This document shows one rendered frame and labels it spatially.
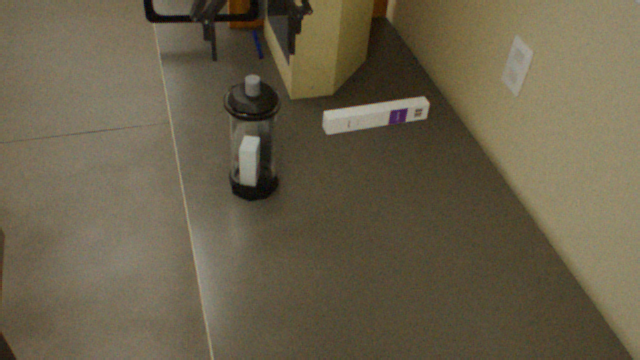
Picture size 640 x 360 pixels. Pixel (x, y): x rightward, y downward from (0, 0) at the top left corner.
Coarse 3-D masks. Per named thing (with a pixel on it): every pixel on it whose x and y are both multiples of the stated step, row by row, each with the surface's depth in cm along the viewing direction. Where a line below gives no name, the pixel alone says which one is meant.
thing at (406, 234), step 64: (192, 64) 156; (256, 64) 158; (384, 64) 163; (192, 128) 137; (320, 128) 141; (384, 128) 142; (448, 128) 144; (192, 192) 122; (320, 192) 125; (384, 192) 126; (448, 192) 128; (512, 192) 130; (256, 256) 111; (320, 256) 112; (384, 256) 114; (448, 256) 115; (512, 256) 116; (256, 320) 101; (320, 320) 102; (384, 320) 103; (448, 320) 104; (512, 320) 105; (576, 320) 106
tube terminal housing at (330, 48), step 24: (312, 0) 131; (336, 0) 132; (360, 0) 143; (264, 24) 167; (312, 24) 135; (336, 24) 137; (360, 24) 149; (312, 48) 139; (336, 48) 141; (360, 48) 156; (288, 72) 146; (312, 72) 144; (336, 72) 147; (312, 96) 149
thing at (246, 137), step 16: (224, 96) 109; (240, 112) 106; (272, 112) 107; (240, 128) 109; (256, 128) 109; (272, 128) 111; (240, 144) 112; (256, 144) 111; (272, 144) 114; (240, 160) 115; (256, 160) 114; (272, 160) 117; (240, 176) 118; (256, 176) 117; (272, 176) 121
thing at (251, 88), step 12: (240, 84) 110; (252, 84) 106; (264, 84) 111; (228, 96) 109; (240, 96) 107; (252, 96) 108; (264, 96) 108; (276, 96) 110; (240, 108) 106; (252, 108) 106; (264, 108) 107
